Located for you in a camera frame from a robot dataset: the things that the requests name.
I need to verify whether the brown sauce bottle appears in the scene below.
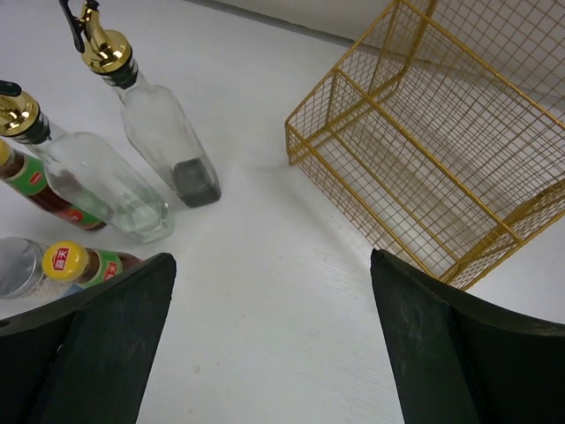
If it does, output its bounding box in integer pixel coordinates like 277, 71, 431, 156
41, 240, 142, 290
1, 140, 106, 231

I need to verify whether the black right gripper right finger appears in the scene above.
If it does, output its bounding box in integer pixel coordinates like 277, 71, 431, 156
370, 250, 564, 423

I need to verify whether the brown sauce bottle far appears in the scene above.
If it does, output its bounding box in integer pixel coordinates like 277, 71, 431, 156
1, 140, 106, 231

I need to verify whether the clear glass oil bottle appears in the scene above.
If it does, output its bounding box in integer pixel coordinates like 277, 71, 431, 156
1, 80, 174, 243

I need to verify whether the brown sauce bottle near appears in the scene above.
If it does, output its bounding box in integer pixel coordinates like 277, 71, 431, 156
41, 240, 142, 290

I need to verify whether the spice jar silver lid left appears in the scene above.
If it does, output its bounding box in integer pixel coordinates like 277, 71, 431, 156
1, 237, 72, 302

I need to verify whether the gold wire basket rack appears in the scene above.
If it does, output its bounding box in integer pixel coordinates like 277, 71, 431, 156
284, 1, 564, 289

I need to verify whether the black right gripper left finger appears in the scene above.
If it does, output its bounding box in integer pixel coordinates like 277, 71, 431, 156
1, 253, 177, 423

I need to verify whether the glass oil bottle dark liquid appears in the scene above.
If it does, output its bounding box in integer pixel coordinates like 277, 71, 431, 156
59, 1, 222, 208

